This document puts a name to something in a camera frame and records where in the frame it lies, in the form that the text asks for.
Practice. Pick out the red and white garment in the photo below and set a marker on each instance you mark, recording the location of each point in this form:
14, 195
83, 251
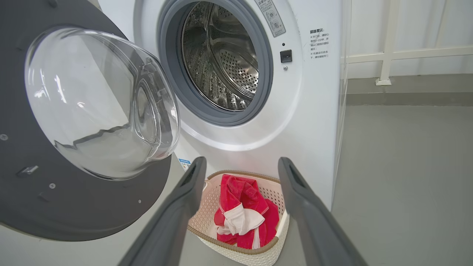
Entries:
240, 195

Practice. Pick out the blue energy label sticker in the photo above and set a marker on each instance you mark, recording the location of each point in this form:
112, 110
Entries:
184, 163

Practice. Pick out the white metal railing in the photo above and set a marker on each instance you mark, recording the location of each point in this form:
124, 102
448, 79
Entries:
388, 40

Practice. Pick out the cream laundry basket brown rim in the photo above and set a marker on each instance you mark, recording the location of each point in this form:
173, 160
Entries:
207, 210

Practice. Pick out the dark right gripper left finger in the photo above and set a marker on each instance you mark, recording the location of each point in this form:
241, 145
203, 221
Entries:
170, 225

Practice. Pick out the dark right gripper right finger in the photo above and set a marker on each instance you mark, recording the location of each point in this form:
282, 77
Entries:
317, 229

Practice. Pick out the dark grey glass washer door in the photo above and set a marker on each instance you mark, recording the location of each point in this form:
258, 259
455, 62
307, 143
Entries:
22, 184

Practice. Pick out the white front-load washing machine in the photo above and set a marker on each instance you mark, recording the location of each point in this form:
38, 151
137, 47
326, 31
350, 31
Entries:
306, 111

